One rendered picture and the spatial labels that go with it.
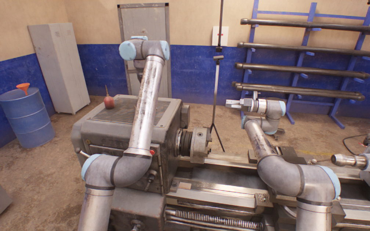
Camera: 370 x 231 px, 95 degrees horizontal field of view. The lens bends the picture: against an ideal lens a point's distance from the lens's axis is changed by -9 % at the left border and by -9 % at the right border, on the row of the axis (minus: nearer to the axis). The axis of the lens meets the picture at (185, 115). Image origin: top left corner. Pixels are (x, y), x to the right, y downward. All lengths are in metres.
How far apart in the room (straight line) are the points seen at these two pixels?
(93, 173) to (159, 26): 3.69
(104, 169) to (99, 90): 4.66
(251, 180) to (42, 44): 4.14
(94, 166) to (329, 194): 0.85
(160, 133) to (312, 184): 0.72
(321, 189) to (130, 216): 1.11
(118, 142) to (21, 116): 2.68
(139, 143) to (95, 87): 4.71
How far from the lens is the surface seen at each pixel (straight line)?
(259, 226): 1.42
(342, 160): 1.52
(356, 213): 1.64
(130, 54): 0.94
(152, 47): 0.91
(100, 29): 4.88
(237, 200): 1.35
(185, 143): 1.24
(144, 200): 1.36
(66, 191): 2.81
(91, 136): 1.23
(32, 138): 3.84
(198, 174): 1.62
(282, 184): 0.75
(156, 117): 1.15
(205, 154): 1.20
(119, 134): 1.13
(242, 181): 1.63
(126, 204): 1.40
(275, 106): 1.21
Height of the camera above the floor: 1.90
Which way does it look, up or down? 29 degrees down
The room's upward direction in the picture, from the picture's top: straight up
